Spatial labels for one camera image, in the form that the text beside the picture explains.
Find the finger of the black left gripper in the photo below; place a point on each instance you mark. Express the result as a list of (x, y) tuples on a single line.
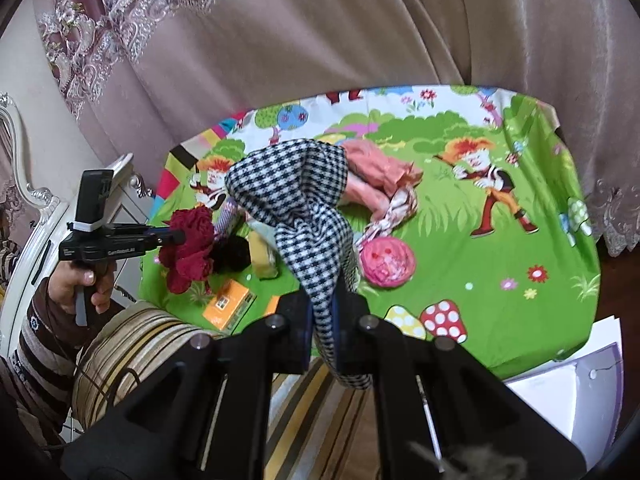
[(204, 413)]

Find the orange tissue pack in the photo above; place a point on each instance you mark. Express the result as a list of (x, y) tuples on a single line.
[(272, 305), (227, 307)]

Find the black fuzzy ball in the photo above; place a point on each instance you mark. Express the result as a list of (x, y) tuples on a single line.
[(230, 254)]

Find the phone on gripper mount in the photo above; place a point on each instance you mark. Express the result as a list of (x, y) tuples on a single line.
[(96, 186)]

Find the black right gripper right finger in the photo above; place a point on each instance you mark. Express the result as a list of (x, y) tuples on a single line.
[(440, 413)]

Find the beige pink curtain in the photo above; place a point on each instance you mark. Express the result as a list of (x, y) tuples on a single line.
[(141, 76)]

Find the pink round folded bag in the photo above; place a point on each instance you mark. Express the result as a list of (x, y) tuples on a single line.
[(387, 262)]

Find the white ornate cabinet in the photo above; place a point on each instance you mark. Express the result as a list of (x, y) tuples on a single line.
[(130, 201)]

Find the dark red fluffy cloth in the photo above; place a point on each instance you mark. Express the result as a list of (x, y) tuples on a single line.
[(189, 261)]

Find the striped beige cushion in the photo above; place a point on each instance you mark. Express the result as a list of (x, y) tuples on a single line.
[(127, 350)]

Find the green cartoon print tablecloth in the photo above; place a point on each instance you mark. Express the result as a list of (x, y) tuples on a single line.
[(501, 231)]

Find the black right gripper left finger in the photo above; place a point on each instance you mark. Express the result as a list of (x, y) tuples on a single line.
[(172, 236)]

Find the person's left hand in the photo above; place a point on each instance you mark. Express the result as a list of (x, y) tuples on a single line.
[(67, 278)]

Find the purple knitted sock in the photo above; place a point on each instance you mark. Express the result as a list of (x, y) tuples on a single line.
[(230, 215)]

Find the striped sleeve left forearm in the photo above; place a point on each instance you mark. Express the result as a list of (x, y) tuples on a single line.
[(38, 378)]

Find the black white houndstooth cloth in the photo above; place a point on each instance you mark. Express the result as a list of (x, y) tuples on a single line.
[(294, 187)]

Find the pink white patterned cloth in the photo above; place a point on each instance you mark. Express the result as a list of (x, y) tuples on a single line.
[(403, 205)]

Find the salmon pink towel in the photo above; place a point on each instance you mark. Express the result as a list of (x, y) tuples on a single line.
[(374, 177)]

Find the yellow sponge block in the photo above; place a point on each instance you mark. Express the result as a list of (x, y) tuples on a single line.
[(262, 257)]

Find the white purple storage box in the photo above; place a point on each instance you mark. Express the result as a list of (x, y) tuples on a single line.
[(581, 396)]

